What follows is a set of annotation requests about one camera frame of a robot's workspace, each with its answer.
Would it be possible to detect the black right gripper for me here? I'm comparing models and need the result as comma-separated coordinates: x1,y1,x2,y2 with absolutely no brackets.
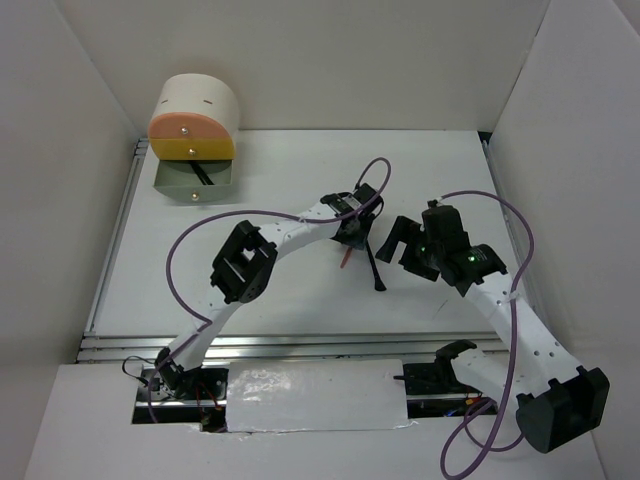
376,214,444,281

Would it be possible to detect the pink makeup brush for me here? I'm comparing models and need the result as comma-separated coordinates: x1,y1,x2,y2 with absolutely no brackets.
339,248,352,269

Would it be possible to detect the black fan brush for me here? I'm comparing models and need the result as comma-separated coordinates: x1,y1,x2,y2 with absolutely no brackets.
365,242,387,292
192,160,217,187

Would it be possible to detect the grey bottom drawer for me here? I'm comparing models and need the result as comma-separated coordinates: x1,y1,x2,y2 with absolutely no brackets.
153,160,234,204

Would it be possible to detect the yellow drawer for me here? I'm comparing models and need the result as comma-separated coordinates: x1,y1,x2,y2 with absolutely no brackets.
150,138,235,161

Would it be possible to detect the peach top drawer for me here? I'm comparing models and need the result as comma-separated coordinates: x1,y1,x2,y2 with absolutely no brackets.
147,112,233,143

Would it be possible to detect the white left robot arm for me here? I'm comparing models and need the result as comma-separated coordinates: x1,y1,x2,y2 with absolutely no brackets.
155,183,384,399

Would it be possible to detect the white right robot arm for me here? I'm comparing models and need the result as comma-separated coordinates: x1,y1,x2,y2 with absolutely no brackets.
376,201,610,453

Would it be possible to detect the white foam board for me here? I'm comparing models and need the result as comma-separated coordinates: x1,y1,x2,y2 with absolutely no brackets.
226,359,410,433

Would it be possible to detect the beige round drawer organizer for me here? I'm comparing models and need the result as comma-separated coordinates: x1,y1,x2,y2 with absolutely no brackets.
150,73,240,145

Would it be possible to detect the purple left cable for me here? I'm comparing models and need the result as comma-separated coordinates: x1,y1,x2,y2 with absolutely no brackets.
144,157,392,426

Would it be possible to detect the purple cable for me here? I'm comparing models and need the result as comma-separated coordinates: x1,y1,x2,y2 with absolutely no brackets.
144,157,392,426
438,190,536,477

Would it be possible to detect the aluminium rail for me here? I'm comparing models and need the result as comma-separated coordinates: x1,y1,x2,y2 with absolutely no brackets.
76,332,506,364

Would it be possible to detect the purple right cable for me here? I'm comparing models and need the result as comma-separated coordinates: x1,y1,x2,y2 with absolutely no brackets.
438,190,536,477

